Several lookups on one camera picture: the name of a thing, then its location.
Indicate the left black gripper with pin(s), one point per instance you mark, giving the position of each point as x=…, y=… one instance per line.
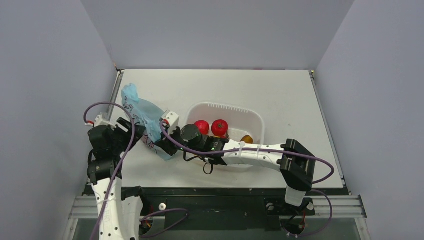
x=125, y=125

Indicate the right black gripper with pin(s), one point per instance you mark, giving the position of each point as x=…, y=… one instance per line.
x=167, y=145

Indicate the light blue plastic bag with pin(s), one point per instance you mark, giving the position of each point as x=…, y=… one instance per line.
x=145, y=114

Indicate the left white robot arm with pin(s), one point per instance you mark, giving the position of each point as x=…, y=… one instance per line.
x=118, y=209

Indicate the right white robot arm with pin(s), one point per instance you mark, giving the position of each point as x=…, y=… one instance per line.
x=291, y=159

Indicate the red fake apple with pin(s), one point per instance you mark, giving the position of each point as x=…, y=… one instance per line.
x=203, y=126

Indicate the red fake tomato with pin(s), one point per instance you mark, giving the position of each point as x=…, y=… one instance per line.
x=220, y=128

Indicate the brown fake kiwi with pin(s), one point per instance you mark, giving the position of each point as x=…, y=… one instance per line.
x=247, y=139

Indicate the white plastic basket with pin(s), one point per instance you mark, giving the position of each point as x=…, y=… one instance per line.
x=241, y=121

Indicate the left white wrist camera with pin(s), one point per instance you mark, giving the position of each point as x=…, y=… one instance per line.
x=100, y=120

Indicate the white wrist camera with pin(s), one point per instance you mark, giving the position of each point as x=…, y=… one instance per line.
x=100, y=120
x=170, y=121

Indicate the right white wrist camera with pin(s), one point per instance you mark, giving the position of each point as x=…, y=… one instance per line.
x=170, y=121

